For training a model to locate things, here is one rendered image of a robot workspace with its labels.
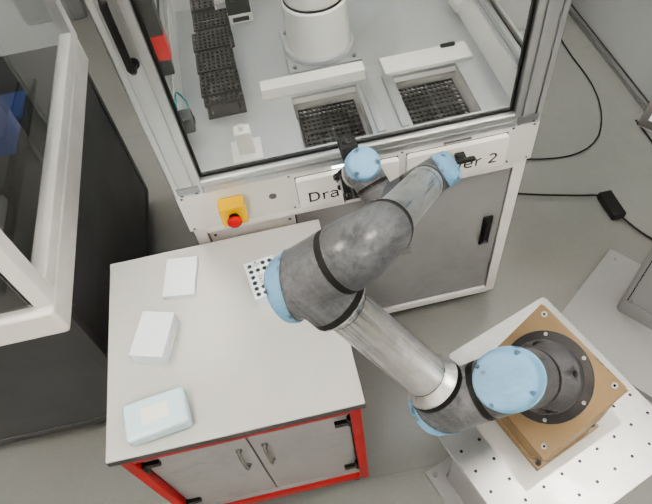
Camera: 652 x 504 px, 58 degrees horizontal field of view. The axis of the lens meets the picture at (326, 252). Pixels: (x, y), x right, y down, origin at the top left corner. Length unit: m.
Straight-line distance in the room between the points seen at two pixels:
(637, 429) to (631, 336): 1.01
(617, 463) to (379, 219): 0.82
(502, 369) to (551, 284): 1.47
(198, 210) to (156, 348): 0.40
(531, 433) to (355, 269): 0.62
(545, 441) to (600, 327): 1.18
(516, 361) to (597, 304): 1.43
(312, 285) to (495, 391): 0.40
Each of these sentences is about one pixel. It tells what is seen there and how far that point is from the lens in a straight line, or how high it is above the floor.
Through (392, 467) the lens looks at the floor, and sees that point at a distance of 2.17.
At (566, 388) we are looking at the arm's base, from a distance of 1.25.
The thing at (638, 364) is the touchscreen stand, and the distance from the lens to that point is 2.44.
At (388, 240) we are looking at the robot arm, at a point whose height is 1.38.
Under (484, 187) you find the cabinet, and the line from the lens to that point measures 1.89.
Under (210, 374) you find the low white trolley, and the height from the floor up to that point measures 0.76.
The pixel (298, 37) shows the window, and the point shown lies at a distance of 1.36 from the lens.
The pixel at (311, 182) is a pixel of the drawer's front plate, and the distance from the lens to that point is 1.61.
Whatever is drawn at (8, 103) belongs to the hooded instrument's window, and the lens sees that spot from 1.74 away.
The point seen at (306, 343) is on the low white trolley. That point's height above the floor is 0.76.
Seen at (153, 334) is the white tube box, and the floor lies 0.81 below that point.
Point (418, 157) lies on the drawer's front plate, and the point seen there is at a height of 0.92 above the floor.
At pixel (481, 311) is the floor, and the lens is 2.44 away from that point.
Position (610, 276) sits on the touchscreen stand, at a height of 0.04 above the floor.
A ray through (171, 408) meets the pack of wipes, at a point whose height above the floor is 0.80.
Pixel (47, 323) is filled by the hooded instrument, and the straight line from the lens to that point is 1.64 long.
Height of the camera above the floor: 2.09
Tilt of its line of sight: 54 degrees down
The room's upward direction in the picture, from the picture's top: 9 degrees counter-clockwise
